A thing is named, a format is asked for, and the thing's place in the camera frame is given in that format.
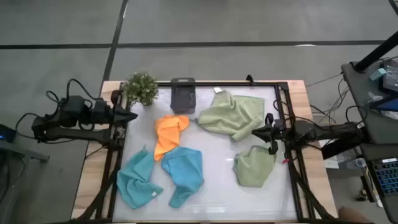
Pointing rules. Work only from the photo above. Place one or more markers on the backlit computer keyboard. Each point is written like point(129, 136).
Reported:
point(387, 177)

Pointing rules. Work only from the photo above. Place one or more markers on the grey metal stand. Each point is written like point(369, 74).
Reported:
point(18, 152)

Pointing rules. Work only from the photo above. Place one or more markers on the black metal table frame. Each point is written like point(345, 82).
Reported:
point(224, 84)

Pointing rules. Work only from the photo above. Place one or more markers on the small yellow black tool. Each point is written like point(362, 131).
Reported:
point(362, 196)

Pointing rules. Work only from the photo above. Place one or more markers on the small black clamp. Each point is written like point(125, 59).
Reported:
point(249, 79)

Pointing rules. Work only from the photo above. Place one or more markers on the black desk support beam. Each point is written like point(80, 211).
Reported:
point(345, 143)

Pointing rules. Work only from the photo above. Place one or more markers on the black slanted pole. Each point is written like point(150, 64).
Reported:
point(376, 53)

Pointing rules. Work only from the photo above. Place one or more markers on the orange microfiber towel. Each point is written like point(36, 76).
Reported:
point(169, 133)

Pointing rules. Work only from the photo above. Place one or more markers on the black device with blue light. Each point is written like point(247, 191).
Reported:
point(7, 132)

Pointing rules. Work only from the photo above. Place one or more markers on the light green microfiber towel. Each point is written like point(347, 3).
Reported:
point(255, 168)
point(230, 115)

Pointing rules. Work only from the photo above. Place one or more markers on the small red clip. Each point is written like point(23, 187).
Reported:
point(284, 161)

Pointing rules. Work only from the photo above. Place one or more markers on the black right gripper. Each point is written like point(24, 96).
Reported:
point(275, 135)

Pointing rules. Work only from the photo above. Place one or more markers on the clear plastic bottle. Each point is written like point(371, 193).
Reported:
point(357, 163)

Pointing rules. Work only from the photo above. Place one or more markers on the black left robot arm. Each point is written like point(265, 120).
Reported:
point(77, 134)

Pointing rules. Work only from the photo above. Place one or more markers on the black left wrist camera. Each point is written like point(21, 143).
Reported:
point(99, 108)

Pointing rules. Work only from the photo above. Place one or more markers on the dark grey plastic bin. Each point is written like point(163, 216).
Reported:
point(183, 96)

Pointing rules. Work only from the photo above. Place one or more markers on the small teal box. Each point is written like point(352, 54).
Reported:
point(377, 74)

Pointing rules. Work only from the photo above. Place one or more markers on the blue microfiber towel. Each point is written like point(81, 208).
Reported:
point(136, 180)
point(183, 171)

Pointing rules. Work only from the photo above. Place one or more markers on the black desktop device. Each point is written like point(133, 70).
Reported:
point(392, 77)

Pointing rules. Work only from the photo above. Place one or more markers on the grey side desk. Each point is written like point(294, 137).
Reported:
point(357, 102)

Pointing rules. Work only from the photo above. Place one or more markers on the dark grey keyboard desk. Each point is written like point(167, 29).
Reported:
point(376, 151)

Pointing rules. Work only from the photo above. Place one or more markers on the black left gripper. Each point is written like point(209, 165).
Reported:
point(110, 116)

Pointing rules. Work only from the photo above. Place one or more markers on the blue tablet screen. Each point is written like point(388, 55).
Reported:
point(388, 105)

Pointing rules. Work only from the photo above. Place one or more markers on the small green potted plant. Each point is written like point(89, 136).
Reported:
point(140, 88)

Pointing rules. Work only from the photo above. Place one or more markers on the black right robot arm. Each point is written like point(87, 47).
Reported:
point(326, 132)

